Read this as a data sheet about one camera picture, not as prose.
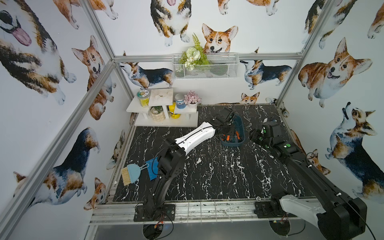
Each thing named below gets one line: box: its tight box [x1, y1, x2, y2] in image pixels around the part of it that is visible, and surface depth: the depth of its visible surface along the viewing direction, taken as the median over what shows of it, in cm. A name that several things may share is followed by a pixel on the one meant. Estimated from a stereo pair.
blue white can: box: [175, 93, 188, 110], surface depth 97 cm
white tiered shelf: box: [126, 88, 199, 128], surface depth 108 cm
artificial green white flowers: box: [179, 32, 210, 71], surface depth 82 cm
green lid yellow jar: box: [136, 89, 150, 108], surface depth 97 cm
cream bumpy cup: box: [150, 105, 166, 122], surface depth 109 cm
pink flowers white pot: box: [184, 90, 202, 109], surface depth 94 cm
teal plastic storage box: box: [219, 114, 246, 147], surface depth 102 cm
